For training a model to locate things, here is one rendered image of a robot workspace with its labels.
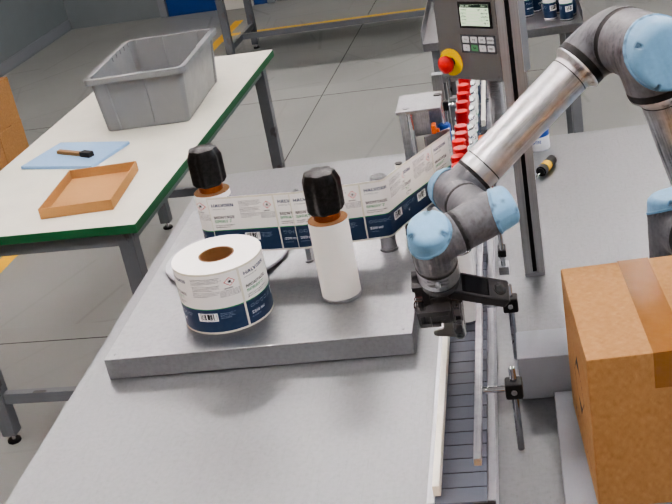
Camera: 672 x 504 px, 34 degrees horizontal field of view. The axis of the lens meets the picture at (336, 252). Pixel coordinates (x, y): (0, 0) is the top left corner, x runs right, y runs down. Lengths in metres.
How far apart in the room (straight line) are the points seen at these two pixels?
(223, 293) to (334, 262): 0.25
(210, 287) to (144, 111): 1.98
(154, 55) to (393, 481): 3.11
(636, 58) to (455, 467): 0.73
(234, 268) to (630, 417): 0.97
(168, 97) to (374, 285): 1.91
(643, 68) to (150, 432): 1.14
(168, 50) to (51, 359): 1.37
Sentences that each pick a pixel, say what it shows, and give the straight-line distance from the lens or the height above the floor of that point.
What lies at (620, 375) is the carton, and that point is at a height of 1.09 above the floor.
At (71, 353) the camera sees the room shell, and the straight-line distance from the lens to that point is 4.47.
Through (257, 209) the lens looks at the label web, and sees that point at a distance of 2.58.
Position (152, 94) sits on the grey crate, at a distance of 4.18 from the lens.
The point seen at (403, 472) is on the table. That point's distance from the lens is 1.93.
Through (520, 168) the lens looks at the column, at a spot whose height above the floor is 1.09.
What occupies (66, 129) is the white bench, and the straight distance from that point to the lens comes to 4.48.
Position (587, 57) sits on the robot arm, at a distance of 1.97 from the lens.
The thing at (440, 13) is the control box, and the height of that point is 1.43.
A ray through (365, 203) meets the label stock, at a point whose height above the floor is 1.01.
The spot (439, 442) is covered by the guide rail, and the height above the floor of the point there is 0.92.
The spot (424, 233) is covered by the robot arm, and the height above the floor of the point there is 1.23.
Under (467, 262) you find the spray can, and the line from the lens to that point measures 2.17.
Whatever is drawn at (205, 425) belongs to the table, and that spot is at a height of 0.83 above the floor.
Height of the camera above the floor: 1.97
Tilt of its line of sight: 24 degrees down
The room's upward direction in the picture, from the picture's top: 11 degrees counter-clockwise
